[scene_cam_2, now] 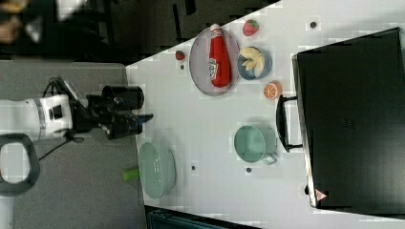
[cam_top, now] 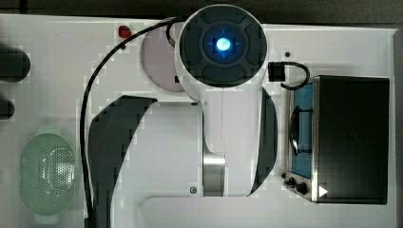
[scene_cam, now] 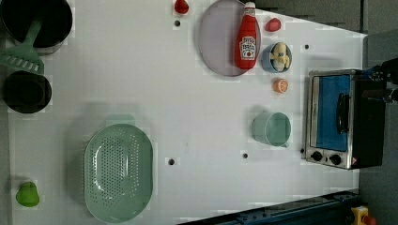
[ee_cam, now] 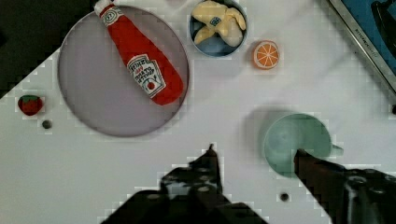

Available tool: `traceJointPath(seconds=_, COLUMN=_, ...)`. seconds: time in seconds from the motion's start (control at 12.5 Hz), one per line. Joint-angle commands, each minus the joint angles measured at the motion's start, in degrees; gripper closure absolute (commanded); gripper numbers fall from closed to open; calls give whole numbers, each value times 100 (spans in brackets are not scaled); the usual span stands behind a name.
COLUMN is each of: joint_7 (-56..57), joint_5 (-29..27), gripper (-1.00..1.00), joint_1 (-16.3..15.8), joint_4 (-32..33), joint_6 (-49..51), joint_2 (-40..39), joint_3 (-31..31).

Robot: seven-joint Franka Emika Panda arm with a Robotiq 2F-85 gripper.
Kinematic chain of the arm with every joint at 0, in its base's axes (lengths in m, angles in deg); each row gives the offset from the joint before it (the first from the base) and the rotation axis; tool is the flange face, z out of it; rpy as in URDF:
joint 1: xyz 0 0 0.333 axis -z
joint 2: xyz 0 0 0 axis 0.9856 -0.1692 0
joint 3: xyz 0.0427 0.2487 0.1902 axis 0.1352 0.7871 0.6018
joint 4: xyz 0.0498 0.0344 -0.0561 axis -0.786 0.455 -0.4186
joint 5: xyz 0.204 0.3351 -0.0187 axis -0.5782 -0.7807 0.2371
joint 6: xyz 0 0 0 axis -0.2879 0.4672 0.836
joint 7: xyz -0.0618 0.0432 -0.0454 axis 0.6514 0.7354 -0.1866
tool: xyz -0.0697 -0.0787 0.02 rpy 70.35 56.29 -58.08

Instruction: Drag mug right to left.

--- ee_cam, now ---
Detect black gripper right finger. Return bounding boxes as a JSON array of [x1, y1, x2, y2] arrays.
[[293, 149, 396, 224]]

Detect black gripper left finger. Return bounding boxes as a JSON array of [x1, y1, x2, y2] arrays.
[[101, 145, 268, 224]]

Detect teal green mug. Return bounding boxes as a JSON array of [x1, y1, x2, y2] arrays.
[[260, 112, 344, 177]]

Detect red plush ketchup bottle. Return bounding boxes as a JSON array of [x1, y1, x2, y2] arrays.
[[94, 0, 184, 105]]

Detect grey round plate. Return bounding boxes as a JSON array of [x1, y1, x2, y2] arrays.
[[58, 12, 186, 137]]

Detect blue bowl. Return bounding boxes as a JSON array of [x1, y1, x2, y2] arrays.
[[189, 0, 248, 57]]

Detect orange slice toy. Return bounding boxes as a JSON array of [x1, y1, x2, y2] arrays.
[[252, 40, 280, 70]]

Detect yellow plush banana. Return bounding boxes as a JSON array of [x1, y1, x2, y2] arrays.
[[191, 0, 247, 47]]

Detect silver toaster oven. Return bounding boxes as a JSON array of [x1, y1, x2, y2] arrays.
[[327, 0, 396, 92]]

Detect dark red strawberry toy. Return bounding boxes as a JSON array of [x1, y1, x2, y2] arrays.
[[18, 95, 44, 116]]

